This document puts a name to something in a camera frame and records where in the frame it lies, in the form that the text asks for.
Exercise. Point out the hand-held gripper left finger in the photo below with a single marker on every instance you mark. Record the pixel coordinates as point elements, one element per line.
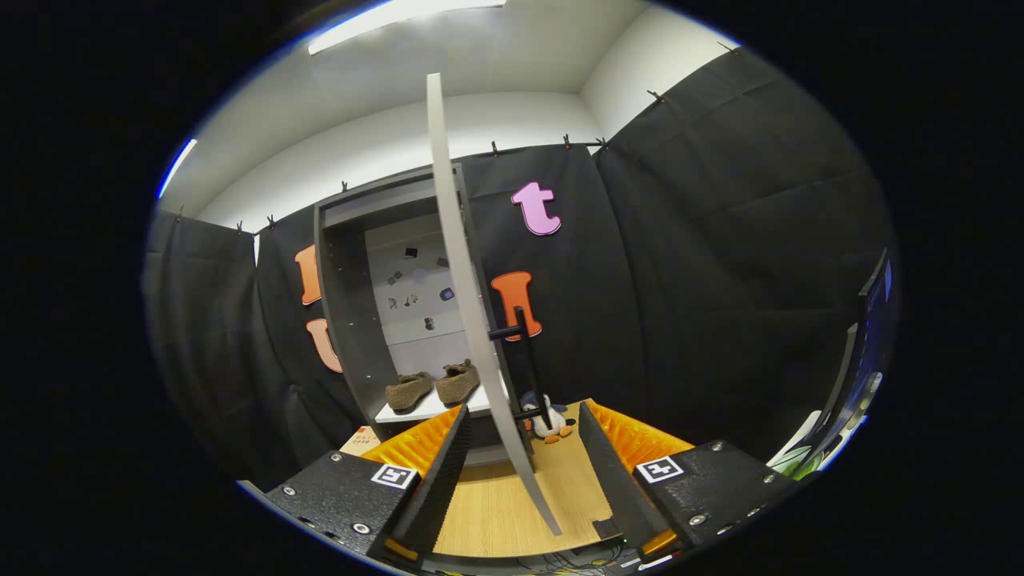
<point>436,480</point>

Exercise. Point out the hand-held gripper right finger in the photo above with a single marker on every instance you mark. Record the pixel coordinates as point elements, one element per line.
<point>612,480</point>

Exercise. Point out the brown fuzzy shoe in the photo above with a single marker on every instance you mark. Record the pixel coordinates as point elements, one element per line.
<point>458,384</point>
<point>408,390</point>

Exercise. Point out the beige shoe cabinet door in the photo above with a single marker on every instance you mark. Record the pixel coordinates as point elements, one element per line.
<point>472,320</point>

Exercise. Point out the dark grey shoe cabinet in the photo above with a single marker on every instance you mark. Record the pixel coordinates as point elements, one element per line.
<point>344,320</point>

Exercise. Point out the orange cover book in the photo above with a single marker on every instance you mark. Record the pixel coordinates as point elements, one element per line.
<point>360,440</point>

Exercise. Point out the penguin plush toy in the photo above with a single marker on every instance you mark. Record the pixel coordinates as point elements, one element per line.
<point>550,420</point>

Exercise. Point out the white and green item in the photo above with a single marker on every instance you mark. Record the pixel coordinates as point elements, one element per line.
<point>800,452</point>

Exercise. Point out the black backdrop cloth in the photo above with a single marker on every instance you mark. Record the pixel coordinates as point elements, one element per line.
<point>720,280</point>

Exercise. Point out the narrow ceiling light strip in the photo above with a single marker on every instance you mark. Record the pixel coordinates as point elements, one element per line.
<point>178,166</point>

